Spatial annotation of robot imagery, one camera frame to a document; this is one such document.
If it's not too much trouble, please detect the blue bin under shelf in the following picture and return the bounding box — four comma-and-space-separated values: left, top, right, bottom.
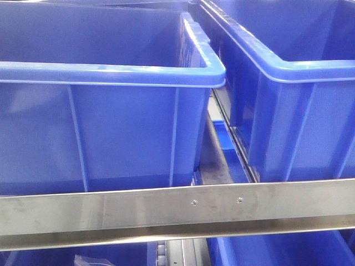
212, 120, 249, 183

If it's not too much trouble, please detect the large blue bin left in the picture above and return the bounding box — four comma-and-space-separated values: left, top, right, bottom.
1, 1, 225, 196

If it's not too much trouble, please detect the large blue bin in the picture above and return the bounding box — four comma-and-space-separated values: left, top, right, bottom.
190, 1, 354, 182
1, 1, 225, 196

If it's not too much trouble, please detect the blue bin lower left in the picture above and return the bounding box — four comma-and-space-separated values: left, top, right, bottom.
1, 242, 158, 265

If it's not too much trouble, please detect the large blue bin right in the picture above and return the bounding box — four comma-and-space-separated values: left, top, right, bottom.
190, 1, 354, 182

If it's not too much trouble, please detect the blue bin lower right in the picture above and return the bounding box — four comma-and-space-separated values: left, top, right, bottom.
207, 231, 354, 265

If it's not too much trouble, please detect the stainless steel shelf rail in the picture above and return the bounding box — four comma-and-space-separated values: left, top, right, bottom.
1, 179, 354, 251

